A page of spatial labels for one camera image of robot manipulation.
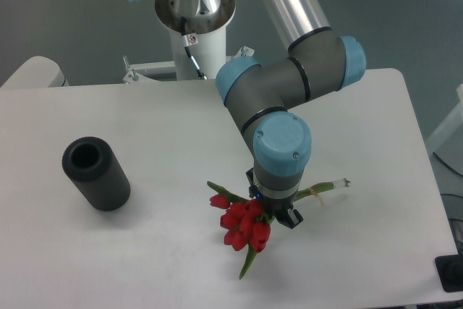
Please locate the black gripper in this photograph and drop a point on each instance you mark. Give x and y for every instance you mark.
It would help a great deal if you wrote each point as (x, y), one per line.
(276, 203)

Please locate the white base mounting frame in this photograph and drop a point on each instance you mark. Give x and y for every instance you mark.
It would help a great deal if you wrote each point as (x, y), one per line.
(160, 71)

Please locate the black ribbed cylindrical vase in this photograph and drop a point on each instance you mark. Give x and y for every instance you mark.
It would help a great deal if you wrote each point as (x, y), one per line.
(91, 165)

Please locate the black device at table edge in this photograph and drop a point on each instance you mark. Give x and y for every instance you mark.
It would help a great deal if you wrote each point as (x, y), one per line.
(449, 268)

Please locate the white rounded side table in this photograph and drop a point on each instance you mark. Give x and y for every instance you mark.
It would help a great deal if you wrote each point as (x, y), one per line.
(36, 72)

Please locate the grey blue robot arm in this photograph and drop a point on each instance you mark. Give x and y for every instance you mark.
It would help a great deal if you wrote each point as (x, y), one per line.
(260, 98)

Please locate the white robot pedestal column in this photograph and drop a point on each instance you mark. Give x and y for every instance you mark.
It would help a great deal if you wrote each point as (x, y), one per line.
(197, 32)

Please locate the red tulip bouquet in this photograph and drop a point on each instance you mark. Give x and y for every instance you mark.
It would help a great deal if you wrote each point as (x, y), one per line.
(245, 221)

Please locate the white furniture at right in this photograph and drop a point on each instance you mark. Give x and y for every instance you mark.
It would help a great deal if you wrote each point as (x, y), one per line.
(446, 128)

